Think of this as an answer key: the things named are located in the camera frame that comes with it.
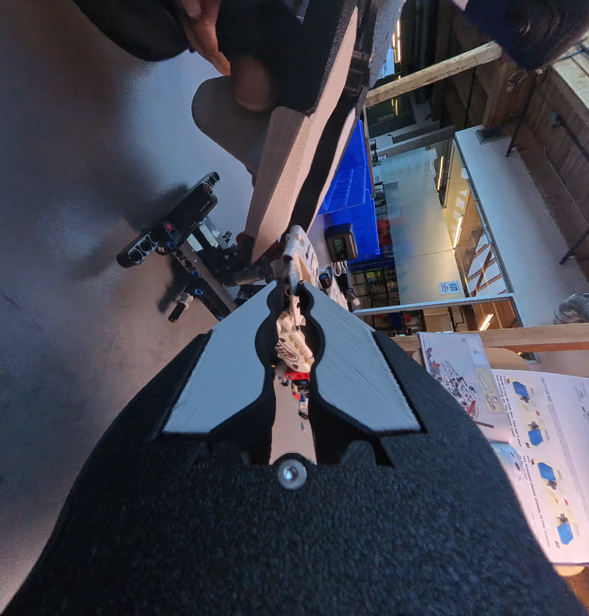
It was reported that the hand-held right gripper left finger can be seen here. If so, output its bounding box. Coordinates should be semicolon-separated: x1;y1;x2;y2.
162;281;287;447

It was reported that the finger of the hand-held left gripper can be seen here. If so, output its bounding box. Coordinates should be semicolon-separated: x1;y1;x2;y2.
245;37;361;262
192;75;276;179

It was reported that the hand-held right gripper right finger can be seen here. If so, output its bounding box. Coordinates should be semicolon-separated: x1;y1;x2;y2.
298;281;422;441

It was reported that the white lego vehicle model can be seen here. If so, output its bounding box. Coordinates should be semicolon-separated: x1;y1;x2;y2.
117;172;358;415

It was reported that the person's left forearm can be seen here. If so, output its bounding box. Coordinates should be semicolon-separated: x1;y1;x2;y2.
73;0;194;63

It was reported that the person's left hand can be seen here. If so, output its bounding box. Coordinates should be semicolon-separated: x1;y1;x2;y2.
177;0;233;78

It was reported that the blue plastic storage bin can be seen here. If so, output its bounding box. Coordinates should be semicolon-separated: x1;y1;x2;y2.
321;118;384;268

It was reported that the black digital timer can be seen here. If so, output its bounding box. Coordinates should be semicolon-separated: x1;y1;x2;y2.
324;224;360;263

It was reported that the wooden pillar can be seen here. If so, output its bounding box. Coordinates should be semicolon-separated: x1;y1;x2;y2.
365;41;507;108

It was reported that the printed instruction sheet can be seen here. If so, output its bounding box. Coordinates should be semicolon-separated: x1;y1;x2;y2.
482;369;589;569

